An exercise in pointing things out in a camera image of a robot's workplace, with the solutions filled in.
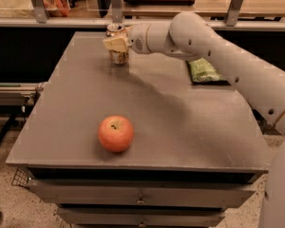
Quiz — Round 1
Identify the orange soda can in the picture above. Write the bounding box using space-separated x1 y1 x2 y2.
106 23 129 65

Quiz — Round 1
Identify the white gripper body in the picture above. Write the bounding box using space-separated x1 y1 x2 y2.
127 23 151 54

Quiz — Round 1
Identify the right grey shelf bracket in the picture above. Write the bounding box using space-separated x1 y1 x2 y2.
224 0 244 27

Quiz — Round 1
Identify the metal rail at left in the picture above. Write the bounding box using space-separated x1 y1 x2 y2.
0 82 47 106

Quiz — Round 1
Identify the middle grey shelf bracket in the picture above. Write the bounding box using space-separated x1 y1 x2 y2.
111 0 123 24

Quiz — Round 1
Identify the grey shelf bracket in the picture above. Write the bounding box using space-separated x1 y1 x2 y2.
30 0 49 24
111 0 123 24
224 0 244 27

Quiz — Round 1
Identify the grey drawer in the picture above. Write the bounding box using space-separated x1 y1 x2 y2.
57 208 224 228
28 180 254 210

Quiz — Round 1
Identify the orange plastic bag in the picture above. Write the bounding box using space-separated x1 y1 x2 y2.
43 0 69 17

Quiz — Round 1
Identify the grey drawer cabinet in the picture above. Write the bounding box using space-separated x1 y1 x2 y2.
7 32 269 215

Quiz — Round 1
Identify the green chip bag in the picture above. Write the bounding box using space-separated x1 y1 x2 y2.
187 58 226 84

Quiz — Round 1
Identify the upper grey drawer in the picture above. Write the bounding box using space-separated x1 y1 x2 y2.
28 180 254 210

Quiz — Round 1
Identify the wire mesh basket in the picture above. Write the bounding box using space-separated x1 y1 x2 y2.
11 167 30 189

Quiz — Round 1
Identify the left grey shelf bracket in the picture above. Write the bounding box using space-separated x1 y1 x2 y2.
30 0 49 24

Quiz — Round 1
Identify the lower grey drawer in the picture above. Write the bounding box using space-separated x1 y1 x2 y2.
57 208 224 228

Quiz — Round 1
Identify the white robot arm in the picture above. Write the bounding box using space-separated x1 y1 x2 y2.
104 12 285 228

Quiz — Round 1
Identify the red apple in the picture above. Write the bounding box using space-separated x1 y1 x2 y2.
98 116 134 153

